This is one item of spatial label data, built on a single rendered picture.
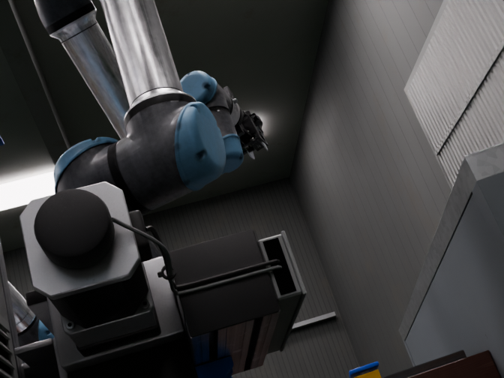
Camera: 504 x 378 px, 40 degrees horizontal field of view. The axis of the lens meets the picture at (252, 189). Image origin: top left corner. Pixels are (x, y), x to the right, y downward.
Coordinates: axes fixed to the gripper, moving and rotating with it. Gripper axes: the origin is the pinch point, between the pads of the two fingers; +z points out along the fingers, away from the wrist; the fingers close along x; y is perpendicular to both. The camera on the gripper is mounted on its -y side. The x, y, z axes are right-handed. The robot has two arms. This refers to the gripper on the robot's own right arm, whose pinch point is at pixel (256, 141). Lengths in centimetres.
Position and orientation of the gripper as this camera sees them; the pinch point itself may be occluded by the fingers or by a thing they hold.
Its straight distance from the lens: 164.4
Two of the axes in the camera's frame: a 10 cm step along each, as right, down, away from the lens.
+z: 3.7, 2.8, 8.8
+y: 4.0, 8.1, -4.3
